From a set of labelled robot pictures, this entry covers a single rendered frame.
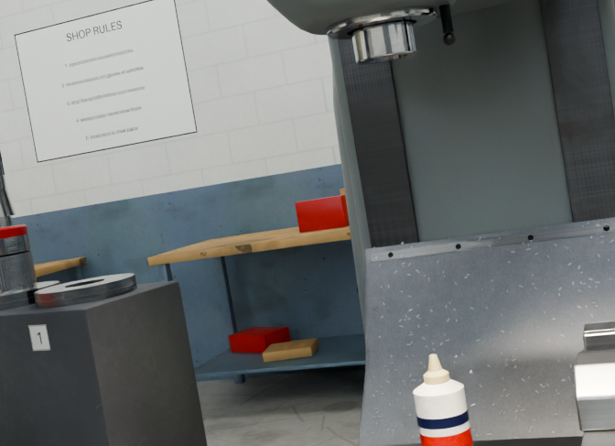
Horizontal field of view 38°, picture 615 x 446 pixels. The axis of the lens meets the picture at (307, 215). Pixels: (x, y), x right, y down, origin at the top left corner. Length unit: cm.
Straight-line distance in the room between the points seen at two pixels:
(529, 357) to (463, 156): 24
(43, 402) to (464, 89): 58
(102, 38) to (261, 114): 117
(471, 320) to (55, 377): 48
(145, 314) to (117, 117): 497
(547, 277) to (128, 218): 484
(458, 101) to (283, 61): 421
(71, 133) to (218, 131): 104
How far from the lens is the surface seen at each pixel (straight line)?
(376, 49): 68
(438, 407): 70
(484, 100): 106
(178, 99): 553
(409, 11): 67
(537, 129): 105
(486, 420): 99
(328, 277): 522
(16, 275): 88
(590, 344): 72
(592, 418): 62
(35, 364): 81
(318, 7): 64
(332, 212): 455
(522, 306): 103
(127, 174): 573
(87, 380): 77
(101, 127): 582
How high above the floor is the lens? 121
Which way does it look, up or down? 3 degrees down
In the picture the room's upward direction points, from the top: 9 degrees counter-clockwise
